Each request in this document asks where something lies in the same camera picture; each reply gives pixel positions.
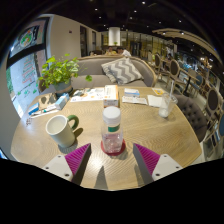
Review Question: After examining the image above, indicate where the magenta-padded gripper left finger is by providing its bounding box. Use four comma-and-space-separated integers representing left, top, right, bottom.
42, 143, 92, 186

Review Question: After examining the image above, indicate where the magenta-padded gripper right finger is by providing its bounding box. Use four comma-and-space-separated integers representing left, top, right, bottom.
132, 143, 184, 185

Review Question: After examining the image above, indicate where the clear plastic bottle white cap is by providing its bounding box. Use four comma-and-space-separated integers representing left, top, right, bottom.
100, 105, 124, 155

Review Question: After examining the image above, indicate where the clear plastic cup with straw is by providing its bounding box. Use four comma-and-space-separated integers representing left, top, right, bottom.
158, 79, 179, 119

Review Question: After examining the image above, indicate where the white paper napkin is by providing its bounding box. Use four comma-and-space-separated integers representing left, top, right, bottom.
147, 94, 163, 108

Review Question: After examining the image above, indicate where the blue tissue pack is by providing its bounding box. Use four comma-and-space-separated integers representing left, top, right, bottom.
54, 93, 70, 111

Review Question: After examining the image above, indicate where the grey tufted armchair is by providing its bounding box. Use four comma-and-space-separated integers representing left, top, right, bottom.
173, 94, 208, 144

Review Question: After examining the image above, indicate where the large picture menu sheet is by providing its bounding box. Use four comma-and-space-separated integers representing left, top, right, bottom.
69, 87, 106, 103

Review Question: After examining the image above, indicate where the yellow card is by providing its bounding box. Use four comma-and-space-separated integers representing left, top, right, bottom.
151, 87, 166, 97

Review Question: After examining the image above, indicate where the small blue white box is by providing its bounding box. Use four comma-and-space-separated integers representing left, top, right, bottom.
123, 88, 141, 98

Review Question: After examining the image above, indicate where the green potted plant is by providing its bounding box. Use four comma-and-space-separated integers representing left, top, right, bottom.
38, 53, 93, 98

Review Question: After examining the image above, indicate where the grey white chevron pillow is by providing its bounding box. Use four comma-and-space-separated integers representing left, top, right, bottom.
100, 57, 144, 85

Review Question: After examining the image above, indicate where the grey curved sofa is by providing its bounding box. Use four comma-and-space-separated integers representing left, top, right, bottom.
41, 54, 158, 94

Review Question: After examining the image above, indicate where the person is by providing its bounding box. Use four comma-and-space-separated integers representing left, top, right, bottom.
117, 47, 133, 58
105, 46, 118, 56

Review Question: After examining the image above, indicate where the white round column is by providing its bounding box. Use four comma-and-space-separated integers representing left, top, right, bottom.
108, 26, 122, 47

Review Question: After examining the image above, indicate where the group of ceiling lights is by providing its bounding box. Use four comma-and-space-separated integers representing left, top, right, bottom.
93, 0, 208, 41

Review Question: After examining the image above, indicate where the white mug green handle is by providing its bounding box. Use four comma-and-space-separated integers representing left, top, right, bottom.
45, 114, 80, 149

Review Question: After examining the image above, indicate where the framed wall poster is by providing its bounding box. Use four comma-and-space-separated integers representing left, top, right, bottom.
9, 20, 46, 58

